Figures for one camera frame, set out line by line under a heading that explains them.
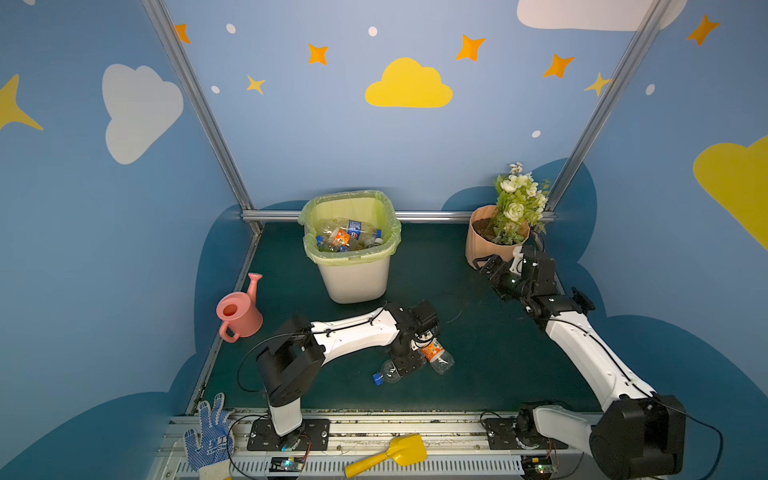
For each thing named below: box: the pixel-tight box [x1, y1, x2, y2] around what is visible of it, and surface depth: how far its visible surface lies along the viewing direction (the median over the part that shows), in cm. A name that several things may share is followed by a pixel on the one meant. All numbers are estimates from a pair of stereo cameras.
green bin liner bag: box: [298, 190, 402, 265], surface depth 90 cm
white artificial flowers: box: [492, 162, 551, 245], surface depth 95 cm
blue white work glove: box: [183, 393, 234, 472], surface depth 75 cm
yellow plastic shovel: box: [344, 433, 428, 479], surface depth 73 cm
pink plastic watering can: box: [216, 272, 263, 344], surface depth 86 cm
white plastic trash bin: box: [316, 256, 391, 304], surface depth 92 cm
